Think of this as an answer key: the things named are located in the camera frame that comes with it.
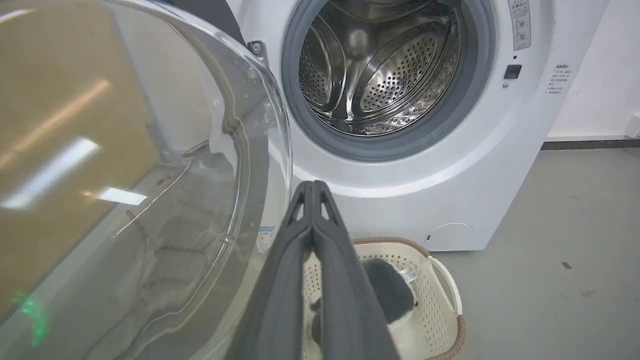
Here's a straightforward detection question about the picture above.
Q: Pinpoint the steel washing machine drum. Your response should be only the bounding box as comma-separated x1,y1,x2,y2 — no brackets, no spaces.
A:
299,0,462,137

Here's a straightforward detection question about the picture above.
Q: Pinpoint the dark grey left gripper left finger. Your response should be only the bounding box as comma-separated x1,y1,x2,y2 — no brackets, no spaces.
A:
226,181,315,360

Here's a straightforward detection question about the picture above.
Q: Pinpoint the transparent washing machine door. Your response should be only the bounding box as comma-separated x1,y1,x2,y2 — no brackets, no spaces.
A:
0,0,293,360

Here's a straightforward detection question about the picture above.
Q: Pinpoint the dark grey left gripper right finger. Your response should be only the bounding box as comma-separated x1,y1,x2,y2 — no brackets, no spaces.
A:
312,180,401,360

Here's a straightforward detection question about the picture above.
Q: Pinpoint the white warning label sticker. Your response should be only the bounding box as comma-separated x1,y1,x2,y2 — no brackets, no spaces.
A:
508,0,532,51

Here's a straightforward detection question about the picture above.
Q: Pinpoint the round white filter cover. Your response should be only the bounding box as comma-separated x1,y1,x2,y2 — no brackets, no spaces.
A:
425,223,474,252

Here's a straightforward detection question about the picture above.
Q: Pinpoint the metal door hinge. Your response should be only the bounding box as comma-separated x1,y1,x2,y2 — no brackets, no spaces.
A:
247,40,270,68

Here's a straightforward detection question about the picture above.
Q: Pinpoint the white front-load washing machine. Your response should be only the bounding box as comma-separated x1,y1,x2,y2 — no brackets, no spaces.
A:
226,0,611,252

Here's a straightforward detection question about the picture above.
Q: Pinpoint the cream perforated laundry basket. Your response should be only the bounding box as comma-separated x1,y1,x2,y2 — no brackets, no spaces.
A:
302,237,467,360

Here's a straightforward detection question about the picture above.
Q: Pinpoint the grey fluffy cloth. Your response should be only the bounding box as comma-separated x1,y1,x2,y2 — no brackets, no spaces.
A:
310,258,418,346

